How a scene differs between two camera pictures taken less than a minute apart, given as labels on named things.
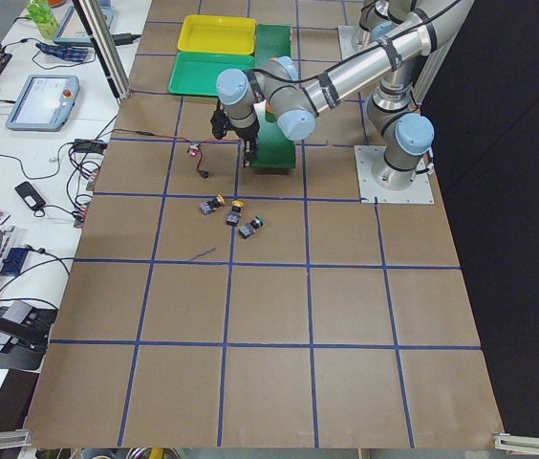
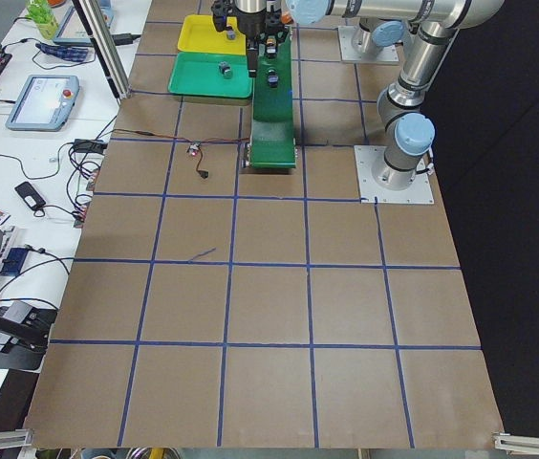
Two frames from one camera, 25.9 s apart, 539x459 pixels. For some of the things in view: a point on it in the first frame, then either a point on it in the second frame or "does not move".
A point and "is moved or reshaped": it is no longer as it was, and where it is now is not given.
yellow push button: (232, 219) → (271, 47)
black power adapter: (90, 145) does not move
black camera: (219, 122) → (219, 10)
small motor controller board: (194, 149) does not move
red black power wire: (197, 142) does not move
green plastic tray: (196, 73) does not move
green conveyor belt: (272, 150) does not move
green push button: (249, 229) is moved or reshaped
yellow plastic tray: (218, 34) does not move
